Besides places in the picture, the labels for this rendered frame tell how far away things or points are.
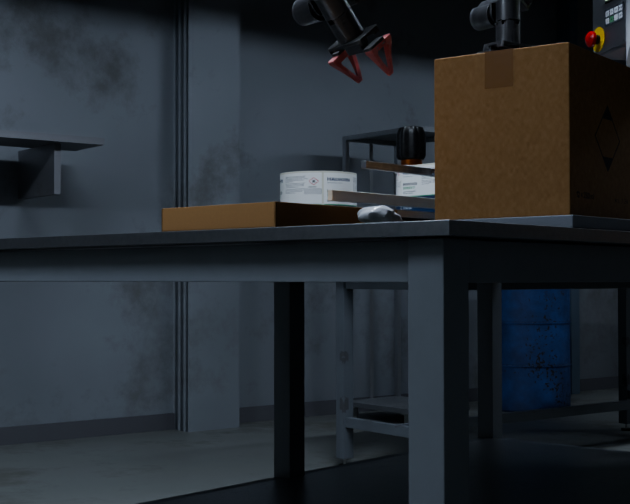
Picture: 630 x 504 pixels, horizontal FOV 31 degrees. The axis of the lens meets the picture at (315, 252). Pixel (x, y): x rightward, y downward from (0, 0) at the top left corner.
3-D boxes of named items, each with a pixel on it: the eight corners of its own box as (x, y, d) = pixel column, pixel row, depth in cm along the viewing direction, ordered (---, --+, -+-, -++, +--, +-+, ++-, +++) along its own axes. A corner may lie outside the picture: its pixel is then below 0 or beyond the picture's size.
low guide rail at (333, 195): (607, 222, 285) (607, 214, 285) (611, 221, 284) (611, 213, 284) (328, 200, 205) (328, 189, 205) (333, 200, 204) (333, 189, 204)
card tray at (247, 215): (285, 237, 209) (285, 215, 209) (397, 233, 191) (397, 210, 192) (161, 232, 186) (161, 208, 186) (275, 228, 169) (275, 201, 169)
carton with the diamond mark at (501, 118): (513, 227, 212) (513, 83, 213) (639, 223, 198) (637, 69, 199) (433, 220, 188) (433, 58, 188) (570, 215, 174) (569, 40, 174)
